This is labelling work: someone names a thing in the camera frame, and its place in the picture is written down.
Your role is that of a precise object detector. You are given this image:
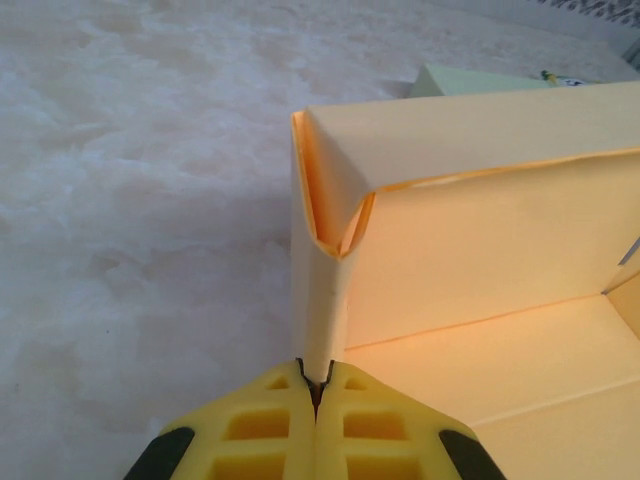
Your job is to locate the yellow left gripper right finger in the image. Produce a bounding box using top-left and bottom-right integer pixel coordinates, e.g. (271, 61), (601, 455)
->
(314, 360), (511, 480)

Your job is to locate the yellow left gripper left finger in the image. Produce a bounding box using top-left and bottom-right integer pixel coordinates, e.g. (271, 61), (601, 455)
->
(122, 357), (319, 480)

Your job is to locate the orange paper box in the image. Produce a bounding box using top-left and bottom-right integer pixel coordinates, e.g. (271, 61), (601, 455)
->
(289, 79), (640, 480)

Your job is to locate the green paper box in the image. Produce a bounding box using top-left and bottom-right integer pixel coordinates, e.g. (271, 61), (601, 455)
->
(407, 63), (640, 99)

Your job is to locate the yellow green candy packet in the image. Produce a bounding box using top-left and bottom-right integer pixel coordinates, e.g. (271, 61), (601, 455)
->
(538, 68), (585, 87)

